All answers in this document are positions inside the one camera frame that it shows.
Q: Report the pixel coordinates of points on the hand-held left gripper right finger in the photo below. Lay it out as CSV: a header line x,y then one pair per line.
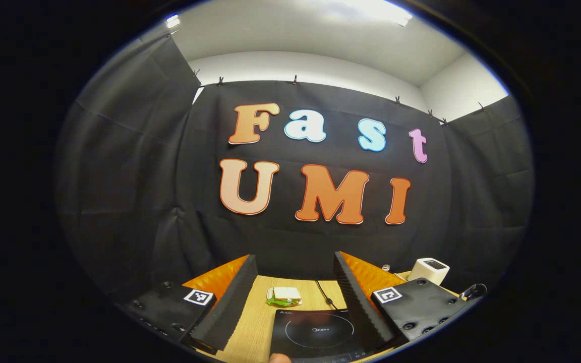
x,y
358,302

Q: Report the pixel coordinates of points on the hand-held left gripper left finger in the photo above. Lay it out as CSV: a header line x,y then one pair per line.
x,y
235,307

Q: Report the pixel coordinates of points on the black induction cooktop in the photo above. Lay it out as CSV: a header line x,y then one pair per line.
x,y
315,327

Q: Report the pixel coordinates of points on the sandwich with lettuce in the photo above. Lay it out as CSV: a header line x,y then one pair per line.
x,y
284,294

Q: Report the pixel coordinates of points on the white toaster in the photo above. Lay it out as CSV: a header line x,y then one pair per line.
x,y
427,271

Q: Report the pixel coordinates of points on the black backdrop cloth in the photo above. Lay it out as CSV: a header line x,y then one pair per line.
x,y
144,176

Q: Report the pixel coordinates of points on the ceiling light strip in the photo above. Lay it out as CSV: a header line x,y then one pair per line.
x,y
173,20

